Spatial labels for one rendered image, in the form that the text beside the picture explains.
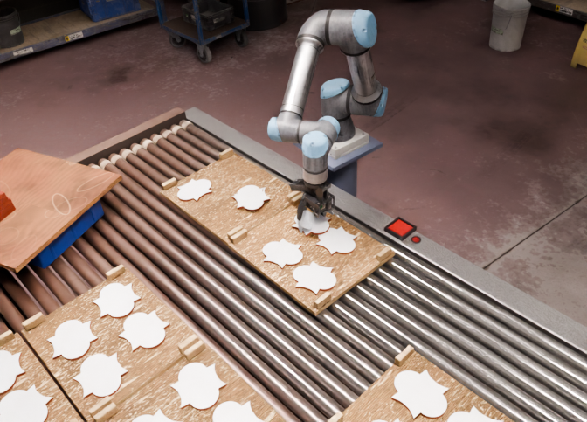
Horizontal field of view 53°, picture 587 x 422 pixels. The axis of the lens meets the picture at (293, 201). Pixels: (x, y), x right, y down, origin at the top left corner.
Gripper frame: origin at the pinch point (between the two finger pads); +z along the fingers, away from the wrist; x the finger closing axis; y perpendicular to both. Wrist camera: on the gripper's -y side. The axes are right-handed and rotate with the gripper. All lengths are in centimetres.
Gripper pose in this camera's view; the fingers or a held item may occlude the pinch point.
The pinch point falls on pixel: (311, 222)
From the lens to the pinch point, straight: 196.4
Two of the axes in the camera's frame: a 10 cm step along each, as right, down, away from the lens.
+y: 6.7, 4.7, -5.7
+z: 0.3, 7.5, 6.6
